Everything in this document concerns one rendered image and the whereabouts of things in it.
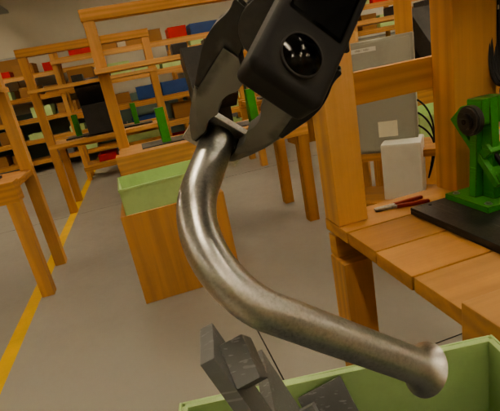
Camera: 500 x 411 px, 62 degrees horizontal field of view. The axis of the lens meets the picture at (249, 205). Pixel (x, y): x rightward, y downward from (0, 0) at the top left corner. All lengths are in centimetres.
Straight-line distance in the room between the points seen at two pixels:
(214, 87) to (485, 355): 49
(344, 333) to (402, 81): 106
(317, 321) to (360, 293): 100
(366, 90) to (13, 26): 1003
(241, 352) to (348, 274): 94
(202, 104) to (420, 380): 28
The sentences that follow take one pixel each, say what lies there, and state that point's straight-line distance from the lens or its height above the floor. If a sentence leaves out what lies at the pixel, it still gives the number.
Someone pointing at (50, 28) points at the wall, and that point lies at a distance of 1077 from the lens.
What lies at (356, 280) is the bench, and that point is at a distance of 128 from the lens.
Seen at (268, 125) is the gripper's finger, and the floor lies 130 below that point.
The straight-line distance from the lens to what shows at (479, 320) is 80.
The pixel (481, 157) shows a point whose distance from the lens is 120.
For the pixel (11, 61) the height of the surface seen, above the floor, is 237.
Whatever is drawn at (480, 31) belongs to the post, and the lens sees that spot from 135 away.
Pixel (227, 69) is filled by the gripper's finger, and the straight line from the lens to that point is 32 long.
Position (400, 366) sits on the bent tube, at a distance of 36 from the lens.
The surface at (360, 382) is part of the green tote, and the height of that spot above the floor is 94.
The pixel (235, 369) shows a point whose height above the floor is 113.
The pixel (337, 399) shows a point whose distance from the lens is 57.
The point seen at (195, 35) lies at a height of 199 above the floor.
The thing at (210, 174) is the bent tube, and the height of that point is 127.
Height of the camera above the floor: 134
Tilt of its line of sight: 18 degrees down
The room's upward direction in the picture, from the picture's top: 11 degrees counter-clockwise
